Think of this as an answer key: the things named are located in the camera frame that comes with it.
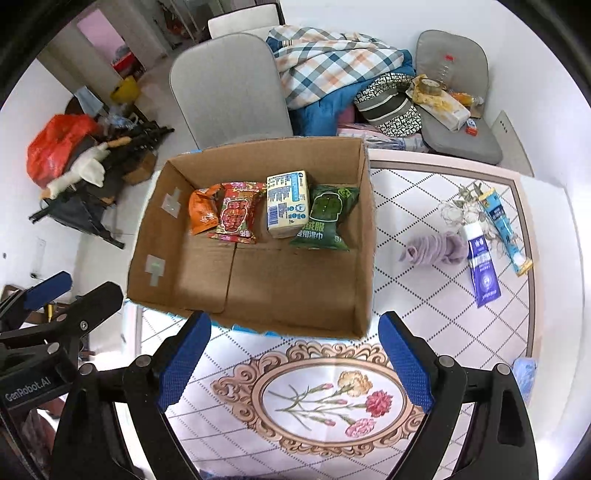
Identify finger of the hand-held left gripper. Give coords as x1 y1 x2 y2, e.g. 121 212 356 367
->
0 271 74 330
0 283 124 370

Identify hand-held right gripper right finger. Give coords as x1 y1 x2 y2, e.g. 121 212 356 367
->
378 311 541 480

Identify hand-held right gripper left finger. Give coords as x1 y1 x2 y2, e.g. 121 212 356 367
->
51 311 213 480

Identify floral printed tablecloth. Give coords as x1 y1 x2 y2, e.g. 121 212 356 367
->
122 152 543 480

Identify light blue cloth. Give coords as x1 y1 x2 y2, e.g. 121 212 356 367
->
512 357 537 402

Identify purple rolled socks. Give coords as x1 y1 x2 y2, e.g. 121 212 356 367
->
399 232 469 267

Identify blue white tube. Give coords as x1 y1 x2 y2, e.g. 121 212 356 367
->
463 222 503 309

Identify open cardboard box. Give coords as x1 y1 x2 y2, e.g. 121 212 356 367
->
126 136 376 341

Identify white plush goose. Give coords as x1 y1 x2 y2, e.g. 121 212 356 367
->
41 142 112 199

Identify orange snack packet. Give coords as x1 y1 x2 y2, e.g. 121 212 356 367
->
188 185 225 236

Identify small brown cardboard box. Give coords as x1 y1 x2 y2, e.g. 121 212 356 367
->
122 150 158 185

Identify red plastic bag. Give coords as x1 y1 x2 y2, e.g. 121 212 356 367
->
27 114 100 189

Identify red snack packet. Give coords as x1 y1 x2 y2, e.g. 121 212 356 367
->
208 181 267 244

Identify light blue yellow tube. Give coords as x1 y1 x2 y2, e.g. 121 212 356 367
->
477 188 533 277

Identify green wet wipe packet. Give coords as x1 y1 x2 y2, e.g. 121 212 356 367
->
290 184 361 251

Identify cream and blue carton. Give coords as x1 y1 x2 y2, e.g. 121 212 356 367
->
266 170 311 239

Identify yellow bag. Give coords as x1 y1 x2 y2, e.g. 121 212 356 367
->
110 76 139 104

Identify grey fabric chair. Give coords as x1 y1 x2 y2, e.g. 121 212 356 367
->
169 32 296 151

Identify black white patterned hat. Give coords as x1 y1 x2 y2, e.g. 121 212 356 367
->
353 71 426 138

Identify yellow white carton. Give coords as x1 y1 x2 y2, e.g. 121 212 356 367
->
406 76 472 132

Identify blue quilt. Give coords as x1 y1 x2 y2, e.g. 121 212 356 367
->
288 51 416 137

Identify orange bottle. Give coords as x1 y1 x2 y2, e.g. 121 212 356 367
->
448 90 485 108

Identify clear plastic bottle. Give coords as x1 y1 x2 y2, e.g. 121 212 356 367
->
434 53 455 90

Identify plaid blanket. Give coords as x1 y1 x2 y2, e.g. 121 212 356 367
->
267 25 407 110

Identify white chair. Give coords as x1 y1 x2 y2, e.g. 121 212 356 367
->
208 13 281 40

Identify grey cushioned chair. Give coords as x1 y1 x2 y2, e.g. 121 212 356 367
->
413 30 504 164

